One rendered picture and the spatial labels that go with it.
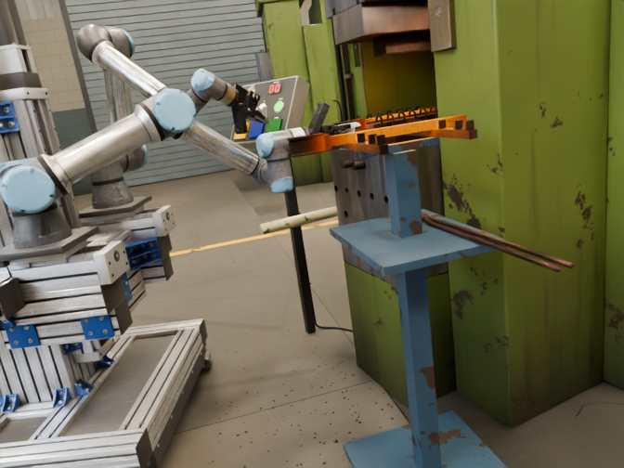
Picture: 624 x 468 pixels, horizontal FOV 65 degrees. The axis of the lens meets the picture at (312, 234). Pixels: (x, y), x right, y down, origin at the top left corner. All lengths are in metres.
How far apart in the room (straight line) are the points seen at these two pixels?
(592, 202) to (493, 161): 0.42
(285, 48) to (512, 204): 5.38
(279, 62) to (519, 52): 5.29
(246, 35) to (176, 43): 1.25
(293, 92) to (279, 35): 4.58
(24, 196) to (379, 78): 1.29
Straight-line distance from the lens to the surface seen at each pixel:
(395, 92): 2.05
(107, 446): 1.66
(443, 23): 1.57
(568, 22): 1.64
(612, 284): 1.91
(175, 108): 1.43
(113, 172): 1.98
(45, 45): 9.98
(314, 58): 6.56
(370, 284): 1.81
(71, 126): 9.86
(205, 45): 9.70
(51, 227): 1.55
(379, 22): 1.72
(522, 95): 1.50
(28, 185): 1.39
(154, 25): 9.75
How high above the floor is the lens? 1.10
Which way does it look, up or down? 15 degrees down
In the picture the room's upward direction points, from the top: 8 degrees counter-clockwise
